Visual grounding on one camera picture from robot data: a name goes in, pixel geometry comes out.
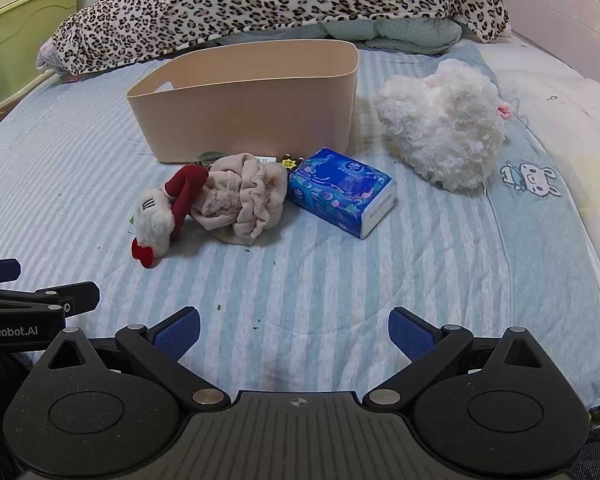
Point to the small packet yellow star label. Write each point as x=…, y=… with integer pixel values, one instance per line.
x=290, y=162

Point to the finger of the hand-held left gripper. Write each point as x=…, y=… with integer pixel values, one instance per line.
x=0, y=270
x=80, y=297

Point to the beige plastic storage bin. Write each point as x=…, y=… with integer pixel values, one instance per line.
x=240, y=110

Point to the pale pink headboard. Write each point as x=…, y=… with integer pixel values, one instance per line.
x=555, y=5

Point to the beige fleece cloth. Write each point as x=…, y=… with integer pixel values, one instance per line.
x=250, y=200

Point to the green cabinet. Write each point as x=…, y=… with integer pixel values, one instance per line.
x=20, y=25

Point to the teal checked quilt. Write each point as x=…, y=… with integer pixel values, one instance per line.
x=380, y=32

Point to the white plush doll red bow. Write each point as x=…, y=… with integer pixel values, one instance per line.
x=155, y=220

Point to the pink floral cloth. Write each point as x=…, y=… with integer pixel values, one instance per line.
x=47, y=57

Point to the white fluffy plush toy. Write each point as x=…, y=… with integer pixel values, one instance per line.
x=445, y=125

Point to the blue tissue pack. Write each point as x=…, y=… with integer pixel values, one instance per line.
x=340, y=185

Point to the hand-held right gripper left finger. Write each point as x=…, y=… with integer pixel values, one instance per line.
x=177, y=334

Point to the blue striped bed sheet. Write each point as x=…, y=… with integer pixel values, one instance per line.
x=330, y=270

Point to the white printed quilt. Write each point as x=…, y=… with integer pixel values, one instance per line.
x=570, y=125

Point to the green packet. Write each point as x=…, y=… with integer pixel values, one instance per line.
x=212, y=156

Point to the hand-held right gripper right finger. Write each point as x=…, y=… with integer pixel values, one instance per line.
x=410, y=334

